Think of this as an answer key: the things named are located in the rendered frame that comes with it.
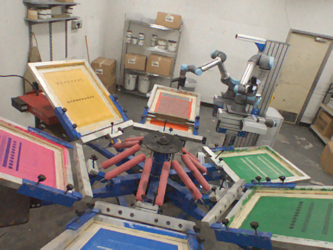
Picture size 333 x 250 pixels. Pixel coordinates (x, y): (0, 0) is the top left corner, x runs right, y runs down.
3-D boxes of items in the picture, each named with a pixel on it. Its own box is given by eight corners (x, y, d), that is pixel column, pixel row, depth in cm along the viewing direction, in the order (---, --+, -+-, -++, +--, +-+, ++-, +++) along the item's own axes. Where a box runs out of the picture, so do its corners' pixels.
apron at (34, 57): (46, 100, 395) (43, 28, 349) (50, 100, 395) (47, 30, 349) (24, 112, 347) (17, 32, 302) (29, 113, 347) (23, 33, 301)
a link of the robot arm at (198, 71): (231, 61, 300) (197, 78, 287) (225, 59, 308) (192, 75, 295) (231, 52, 293) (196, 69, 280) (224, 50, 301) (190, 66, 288)
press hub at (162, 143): (126, 237, 262) (143, 120, 203) (163, 246, 260) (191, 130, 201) (115, 273, 227) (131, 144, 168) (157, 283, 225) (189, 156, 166)
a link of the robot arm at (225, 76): (228, 88, 335) (215, 56, 299) (221, 84, 346) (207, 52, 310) (235, 82, 336) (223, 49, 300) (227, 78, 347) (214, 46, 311)
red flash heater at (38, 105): (15, 104, 265) (15, 93, 260) (56, 96, 300) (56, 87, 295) (49, 127, 236) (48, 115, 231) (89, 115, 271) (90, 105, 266)
